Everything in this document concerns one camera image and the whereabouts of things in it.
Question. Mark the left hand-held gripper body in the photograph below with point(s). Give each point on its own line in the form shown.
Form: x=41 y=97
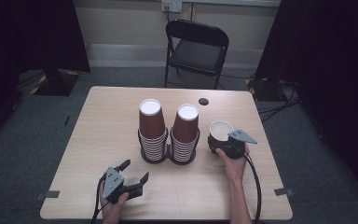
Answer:
x=113 y=183

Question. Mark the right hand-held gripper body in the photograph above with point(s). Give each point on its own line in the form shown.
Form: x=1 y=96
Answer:
x=239 y=137

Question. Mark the stack of brown paper cups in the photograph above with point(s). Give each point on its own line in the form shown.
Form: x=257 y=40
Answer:
x=185 y=130
x=151 y=124

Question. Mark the person's left hand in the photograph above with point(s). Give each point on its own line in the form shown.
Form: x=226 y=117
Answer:
x=112 y=213

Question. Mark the person's right hand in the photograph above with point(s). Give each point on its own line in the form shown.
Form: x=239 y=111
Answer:
x=236 y=169

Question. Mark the round black table grommet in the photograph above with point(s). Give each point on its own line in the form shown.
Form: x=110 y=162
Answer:
x=203 y=101

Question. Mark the black stand base striped tape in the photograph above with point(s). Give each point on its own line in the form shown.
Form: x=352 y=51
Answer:
x=265 y=88
x=56 y=82

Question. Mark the grey tape strip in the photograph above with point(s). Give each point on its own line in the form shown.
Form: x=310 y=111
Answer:
x=48 y=195
x=282 y=192

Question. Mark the black folding chair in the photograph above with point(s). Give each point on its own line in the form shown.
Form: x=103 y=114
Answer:
x=197 y=54

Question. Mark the dark curtain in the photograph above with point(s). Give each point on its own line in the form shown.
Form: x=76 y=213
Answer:
x=28 y=37
x=332 y=62

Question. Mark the white wall outlet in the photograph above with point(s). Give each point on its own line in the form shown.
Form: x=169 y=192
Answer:
x=171 y=5

